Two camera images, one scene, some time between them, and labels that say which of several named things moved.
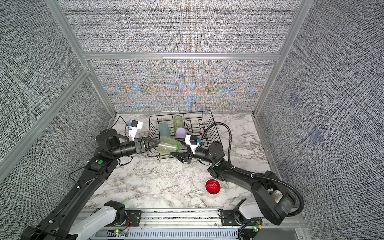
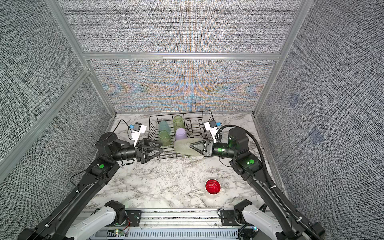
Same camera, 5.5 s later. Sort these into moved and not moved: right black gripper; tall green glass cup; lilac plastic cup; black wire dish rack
Moved: right black gripper
Not moved: lilac plastic cup; tall green glass cup; black wire dish rack
